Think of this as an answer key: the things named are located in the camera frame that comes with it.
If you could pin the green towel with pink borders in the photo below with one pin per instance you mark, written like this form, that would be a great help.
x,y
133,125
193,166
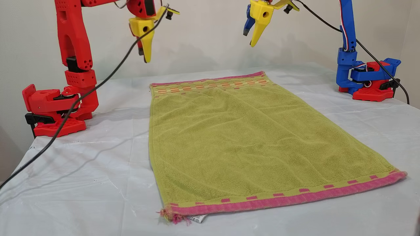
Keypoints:
x,y
246,141

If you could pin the white plastic table cover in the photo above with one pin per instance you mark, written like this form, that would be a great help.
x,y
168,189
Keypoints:
x,y
82,183

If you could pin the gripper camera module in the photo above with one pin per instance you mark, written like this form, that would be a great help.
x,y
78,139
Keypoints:
x,y
169,15
288,9

